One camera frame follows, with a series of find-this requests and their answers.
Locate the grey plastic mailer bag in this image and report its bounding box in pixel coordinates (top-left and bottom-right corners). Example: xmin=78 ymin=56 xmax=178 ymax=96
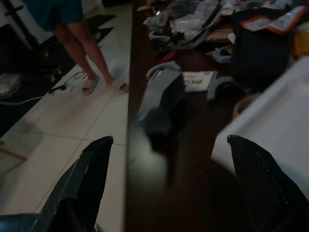
xmin=137 ymin=69 xmax=186 ymax=155

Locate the black bag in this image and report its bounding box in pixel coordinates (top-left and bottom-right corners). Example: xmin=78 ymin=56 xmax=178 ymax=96
xmin=229 ymin=7 xmax=294 ymax=90

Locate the white crumpled wrapper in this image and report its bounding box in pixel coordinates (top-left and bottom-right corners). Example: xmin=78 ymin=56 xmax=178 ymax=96
xmin=207 ymin=45 xmax=236 ymax=63

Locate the brown tape roll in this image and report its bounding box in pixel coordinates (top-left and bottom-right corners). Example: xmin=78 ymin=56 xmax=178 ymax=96
xmin=233 ymin=95 xmax=260 ymax=119

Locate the red small item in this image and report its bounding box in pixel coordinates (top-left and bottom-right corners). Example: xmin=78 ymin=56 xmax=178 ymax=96
xmin=163 ymin=50 xmax=178 ymax=64

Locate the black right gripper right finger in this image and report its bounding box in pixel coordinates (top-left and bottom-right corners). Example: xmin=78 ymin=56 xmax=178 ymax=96
xmin=227 ymin=134 xmax=309 ymax=232

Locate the white plastic container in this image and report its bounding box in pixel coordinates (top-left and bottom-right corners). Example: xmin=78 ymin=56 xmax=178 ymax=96
xmin=211 ymin=57 xmax=309 ymax=194

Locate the dark brown table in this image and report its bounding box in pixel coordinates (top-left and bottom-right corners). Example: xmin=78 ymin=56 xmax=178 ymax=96
xmin=125 ymin=0 xmax=309 ymax=232

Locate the yellow packet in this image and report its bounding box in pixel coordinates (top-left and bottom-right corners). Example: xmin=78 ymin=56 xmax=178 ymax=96
xmin=292 ymin=28 xmax=309 ymax=58

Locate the white cable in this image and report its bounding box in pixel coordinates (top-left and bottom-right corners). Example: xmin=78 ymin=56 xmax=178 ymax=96
xmin=0 ymin=95 xmax=50 ymax=105

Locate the grey curved plastic piece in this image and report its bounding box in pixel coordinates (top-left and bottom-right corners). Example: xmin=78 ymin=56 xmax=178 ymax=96
xmin=146 ymin=61 xmax=182 ymax=78
xmin=206 ymin=77 xmax=244 ymax=101

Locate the black grey plastic bags pile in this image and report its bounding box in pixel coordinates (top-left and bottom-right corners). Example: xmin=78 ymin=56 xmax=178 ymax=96
xmin=148 ymin=0 xmax=223 ymax=49

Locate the black stand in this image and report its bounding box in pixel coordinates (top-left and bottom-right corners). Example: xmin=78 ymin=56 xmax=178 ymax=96
xmin=4 ymin=0 xmax=41 ymax=50

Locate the white printed card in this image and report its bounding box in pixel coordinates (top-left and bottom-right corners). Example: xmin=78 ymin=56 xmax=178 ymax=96
xmin=182 ymin=71 xmax=218 ymax=92

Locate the person with bare legs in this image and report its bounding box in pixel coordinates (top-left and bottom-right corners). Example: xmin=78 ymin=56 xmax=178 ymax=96
xmin=23 ymin=0 xmax=130 ymax=94

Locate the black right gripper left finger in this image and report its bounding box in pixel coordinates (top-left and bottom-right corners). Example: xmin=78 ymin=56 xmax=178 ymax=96
xmin=30 ymin=135 xmax=114 ymax=232

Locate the clear packet with orange trim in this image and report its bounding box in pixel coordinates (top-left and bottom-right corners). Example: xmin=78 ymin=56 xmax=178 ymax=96
xmin=240 ymin=6 xmax=307 ymax=33

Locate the white plastic bag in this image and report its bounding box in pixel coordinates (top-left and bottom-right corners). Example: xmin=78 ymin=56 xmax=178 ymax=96
xmin=0 ymin=73 xmax=21 ymax=100

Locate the beige sandal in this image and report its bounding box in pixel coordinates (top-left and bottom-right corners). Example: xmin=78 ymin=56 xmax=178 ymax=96
xmin=110 ymin=79 xmax=130 ymax=93
xmin=82 ymin=78 xmax=99 ymax=95

